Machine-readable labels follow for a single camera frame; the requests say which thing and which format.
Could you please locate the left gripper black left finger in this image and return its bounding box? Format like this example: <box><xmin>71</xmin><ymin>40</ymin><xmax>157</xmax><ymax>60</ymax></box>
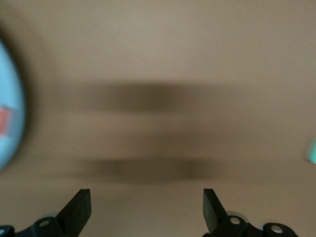
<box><xmin>0</xmin><ymin>188</ymin><xmax>92</xmax><ymax>237</ymax></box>

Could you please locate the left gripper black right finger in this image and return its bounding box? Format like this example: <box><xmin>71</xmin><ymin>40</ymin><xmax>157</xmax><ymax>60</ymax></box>
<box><xmin>203</xmin><ymin>188</ymin><xmax>300</xmax><ymax>237</ymax></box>

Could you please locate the pink foam letter p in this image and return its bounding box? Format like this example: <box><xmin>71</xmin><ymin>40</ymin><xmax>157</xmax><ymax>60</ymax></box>
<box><xmin>0</xmin><ymin>106</ymin><xmax>16</xmax><ymax>137</ymax></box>

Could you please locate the teal foam letter l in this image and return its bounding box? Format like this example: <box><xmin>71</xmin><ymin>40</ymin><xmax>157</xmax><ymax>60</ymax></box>
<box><xmin>304</xmin><ymin>136</ymin><xmax>316</xmax><ymax>164</ymax></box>

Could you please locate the blue plastic plate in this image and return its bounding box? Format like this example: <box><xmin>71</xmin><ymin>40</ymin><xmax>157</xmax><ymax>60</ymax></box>
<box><xmin>0</xmin><ymin>37</ymin><xmax>27</xmax><ymax>172</ymax></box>

